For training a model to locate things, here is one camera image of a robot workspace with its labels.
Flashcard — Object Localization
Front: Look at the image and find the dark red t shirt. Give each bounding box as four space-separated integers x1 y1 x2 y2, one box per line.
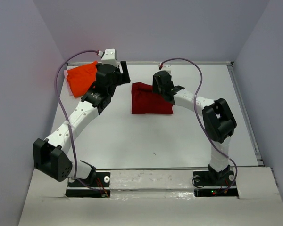
131 82 173 115

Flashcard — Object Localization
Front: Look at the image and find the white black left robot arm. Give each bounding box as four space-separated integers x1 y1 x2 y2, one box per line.
33 61 131 186

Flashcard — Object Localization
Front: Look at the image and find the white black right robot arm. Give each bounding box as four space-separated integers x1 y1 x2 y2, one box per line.
152 71 237 188

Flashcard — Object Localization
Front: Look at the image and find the orange t shirt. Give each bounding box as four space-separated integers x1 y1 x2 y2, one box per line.
64 61 98 98

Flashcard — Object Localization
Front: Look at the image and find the white front panel board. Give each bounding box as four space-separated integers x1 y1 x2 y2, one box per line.
19 167 283 226

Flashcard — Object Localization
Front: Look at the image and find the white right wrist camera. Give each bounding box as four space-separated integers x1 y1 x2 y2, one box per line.
159 65 172 74

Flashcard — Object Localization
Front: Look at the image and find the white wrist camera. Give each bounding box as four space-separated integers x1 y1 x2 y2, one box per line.
159 65 172 74
97 48 119 68

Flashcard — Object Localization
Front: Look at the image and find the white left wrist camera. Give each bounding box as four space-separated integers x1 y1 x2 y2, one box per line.
97 48 119 68

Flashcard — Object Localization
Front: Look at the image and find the white table edge rail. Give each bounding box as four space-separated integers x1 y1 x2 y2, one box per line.
67 60 233 66

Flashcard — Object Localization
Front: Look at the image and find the right side aluminium rail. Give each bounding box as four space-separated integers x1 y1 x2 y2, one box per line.
227 61 264 167

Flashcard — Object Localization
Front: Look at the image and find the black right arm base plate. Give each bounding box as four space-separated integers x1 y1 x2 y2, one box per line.
191 170 239 198

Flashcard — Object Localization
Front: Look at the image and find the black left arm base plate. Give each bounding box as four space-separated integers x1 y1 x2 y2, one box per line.
66 170 111 198

